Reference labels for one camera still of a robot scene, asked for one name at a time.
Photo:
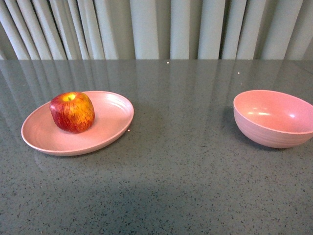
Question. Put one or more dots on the pink bowl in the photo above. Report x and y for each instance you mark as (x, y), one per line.
(273, 119)

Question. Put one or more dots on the pink plate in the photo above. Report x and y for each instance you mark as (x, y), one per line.
(113, 116)

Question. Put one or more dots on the red yellow apple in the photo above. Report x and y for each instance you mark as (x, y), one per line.
(72, 112)

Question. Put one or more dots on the white pleated curtain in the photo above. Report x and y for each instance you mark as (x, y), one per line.
(156, 29)

